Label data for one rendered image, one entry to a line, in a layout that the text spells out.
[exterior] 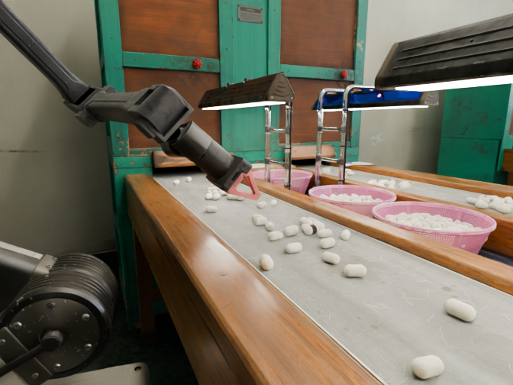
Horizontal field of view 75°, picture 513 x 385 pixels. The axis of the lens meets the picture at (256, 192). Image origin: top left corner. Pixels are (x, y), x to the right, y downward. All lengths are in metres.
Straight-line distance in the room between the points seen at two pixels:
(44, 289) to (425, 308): 0.49
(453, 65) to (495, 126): 2.99
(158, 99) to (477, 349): 0.55
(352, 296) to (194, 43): 1.35
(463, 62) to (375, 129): 3.01
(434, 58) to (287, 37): 1.38
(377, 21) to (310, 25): 1.66
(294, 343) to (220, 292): 0.14
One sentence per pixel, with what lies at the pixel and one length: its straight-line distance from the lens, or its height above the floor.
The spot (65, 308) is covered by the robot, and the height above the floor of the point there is 0.77.
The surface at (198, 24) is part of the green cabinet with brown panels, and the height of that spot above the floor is 1.41.
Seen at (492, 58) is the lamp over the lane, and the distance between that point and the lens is 0.48.
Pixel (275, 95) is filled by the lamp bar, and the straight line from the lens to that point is 0.88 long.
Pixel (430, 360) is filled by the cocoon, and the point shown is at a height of 0.76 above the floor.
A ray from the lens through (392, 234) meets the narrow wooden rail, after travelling 0.75.
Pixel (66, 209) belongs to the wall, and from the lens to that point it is 2.47.
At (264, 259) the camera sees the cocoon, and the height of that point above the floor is 0.76.
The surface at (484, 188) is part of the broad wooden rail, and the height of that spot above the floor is 0.76.
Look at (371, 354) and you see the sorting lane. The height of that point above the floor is 0.74.
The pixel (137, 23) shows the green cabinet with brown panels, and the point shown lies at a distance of 1.62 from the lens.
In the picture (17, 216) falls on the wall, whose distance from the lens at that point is 2.50.
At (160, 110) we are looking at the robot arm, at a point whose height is 1.01.
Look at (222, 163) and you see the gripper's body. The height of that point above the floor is 0.92.
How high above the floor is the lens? 0.99
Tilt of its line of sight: 12 degrees down
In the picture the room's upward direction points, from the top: straight up
